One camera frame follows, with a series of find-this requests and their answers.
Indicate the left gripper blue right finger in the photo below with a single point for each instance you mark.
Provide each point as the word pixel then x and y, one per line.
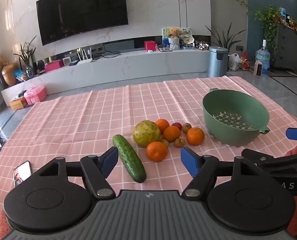
pixel 202 169

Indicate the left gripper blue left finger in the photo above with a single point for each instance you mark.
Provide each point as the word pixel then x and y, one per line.
pixel 96 170

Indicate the brown kiwi front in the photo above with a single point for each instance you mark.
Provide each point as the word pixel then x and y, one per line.
pixel 179 142

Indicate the brown kiwi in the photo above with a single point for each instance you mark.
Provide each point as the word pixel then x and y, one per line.
pixel 179 142
pixel 165 142
pixel 186 127

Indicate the orange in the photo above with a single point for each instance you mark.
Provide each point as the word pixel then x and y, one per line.
pixel 171 133
pixel 195 136
pixel 162 125
pixel 156 151

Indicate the brown kiwi back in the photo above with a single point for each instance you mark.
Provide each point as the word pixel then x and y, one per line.
pixel 186 127

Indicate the green cucumber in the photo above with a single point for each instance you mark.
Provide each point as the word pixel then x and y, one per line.
pixel 130 159

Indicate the large yellow-green pomelo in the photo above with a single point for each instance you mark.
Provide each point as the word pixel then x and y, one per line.
pixel 145 133

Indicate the green colander bowl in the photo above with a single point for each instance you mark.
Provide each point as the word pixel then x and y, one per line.
pixel 234 118

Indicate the red tomato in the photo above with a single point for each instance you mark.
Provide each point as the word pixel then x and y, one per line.
pixel 178 125

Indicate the pink checkered tablecloth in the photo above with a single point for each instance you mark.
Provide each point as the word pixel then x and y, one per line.
pixel 79 125

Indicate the smartphone on table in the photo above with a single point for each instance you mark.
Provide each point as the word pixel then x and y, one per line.
pixel 21 173

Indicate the small pink heater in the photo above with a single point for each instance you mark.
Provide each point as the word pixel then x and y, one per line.
pixel 258 68

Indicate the dark grey cabinet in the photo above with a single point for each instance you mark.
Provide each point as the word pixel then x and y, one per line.
pixel 285 55

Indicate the blue water jug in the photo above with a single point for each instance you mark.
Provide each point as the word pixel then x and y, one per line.
pixel 263 55

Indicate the pink box on floor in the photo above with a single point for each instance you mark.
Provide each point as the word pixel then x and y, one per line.
pixel 35 94

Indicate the white tv console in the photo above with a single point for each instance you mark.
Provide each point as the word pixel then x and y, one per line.
pixel 127 66

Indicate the white plastic bag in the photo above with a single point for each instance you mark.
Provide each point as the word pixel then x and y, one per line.
pixel 234 62

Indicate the cardboard box on floor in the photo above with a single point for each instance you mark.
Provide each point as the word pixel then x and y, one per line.
pixel 19 103

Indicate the blue-grey trash bin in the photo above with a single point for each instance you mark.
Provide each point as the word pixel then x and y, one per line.
pixel 218 61

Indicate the white wifi router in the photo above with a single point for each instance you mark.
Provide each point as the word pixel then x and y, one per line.
pixel 83 57

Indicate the pink box on console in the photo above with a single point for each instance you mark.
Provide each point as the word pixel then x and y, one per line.
pixel 54 65

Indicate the tall leaf potted plant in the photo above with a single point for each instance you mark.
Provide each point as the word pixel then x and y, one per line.
pixel 226 39

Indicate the hanging green pothos plant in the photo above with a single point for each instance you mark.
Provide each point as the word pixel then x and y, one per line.
pixel 269 18

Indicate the red box on console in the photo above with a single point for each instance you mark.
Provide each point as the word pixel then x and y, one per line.
pixel 150 45

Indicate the teddy bear bouquet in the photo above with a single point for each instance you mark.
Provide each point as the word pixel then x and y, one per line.
pixel 174 38

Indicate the brown round vase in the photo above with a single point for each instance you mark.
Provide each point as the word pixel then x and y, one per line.
pixel 8 73

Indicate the left potted green plant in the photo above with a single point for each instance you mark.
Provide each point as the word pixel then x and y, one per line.
pixel 26 54

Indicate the black wall television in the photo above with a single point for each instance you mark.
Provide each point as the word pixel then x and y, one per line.
pixel 59 19

